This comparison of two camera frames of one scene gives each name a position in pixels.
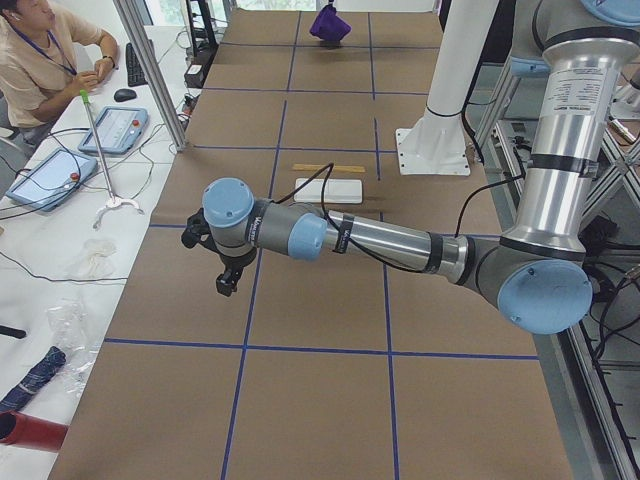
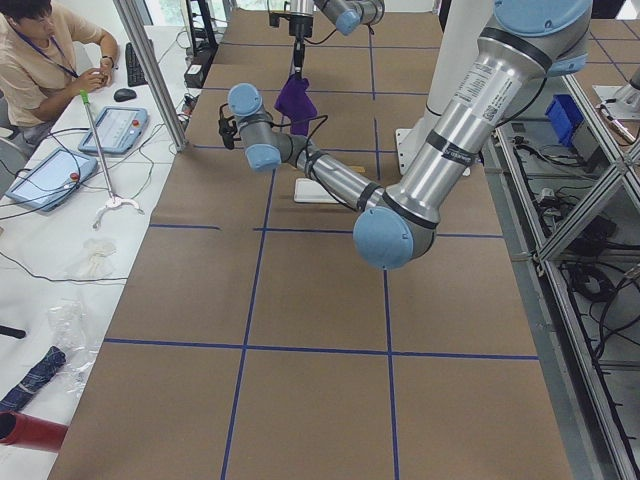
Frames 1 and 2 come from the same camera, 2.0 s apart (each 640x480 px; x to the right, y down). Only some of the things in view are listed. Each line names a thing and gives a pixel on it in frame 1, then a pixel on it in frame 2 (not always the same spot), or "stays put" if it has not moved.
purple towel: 328,26 → 294,102
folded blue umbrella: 37,376 stays put
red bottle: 25,430 stays put
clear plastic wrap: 67,324 stays put
